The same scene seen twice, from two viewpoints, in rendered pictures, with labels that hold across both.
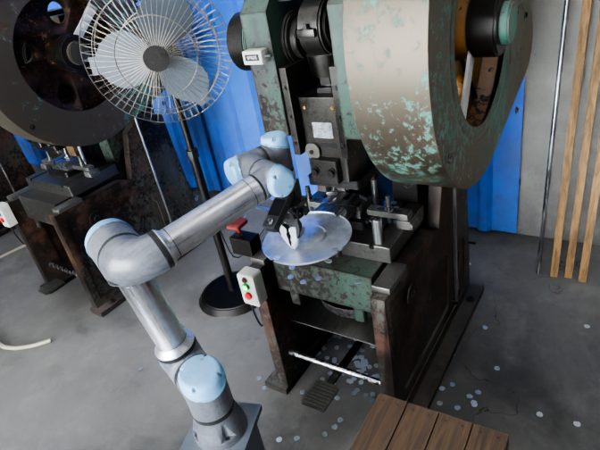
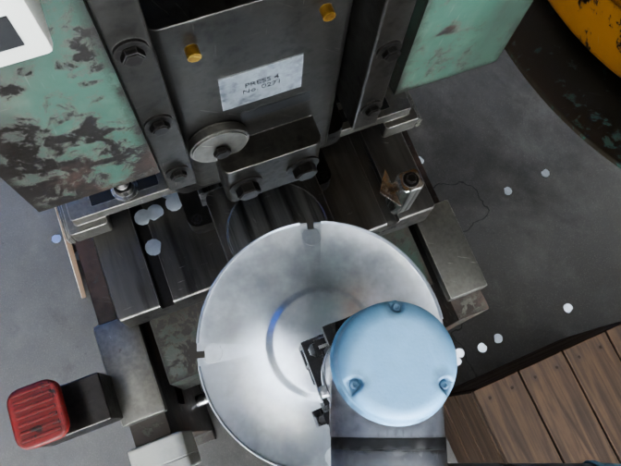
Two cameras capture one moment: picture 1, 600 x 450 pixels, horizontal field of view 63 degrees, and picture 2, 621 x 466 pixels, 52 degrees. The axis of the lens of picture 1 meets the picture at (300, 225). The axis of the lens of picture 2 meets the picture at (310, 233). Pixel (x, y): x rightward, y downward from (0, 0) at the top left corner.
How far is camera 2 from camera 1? 1.34 m
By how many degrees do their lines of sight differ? 56
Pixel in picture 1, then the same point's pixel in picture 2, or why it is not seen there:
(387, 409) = (508, 407)
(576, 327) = not seen: hidden behind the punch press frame
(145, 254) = not seen: outside the picture
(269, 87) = (38, 86)
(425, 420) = (561, 379)
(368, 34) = not seen: outside the picture
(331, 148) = (286, 108)
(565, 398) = (512, 147)
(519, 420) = (497, 217)
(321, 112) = (269, 40)
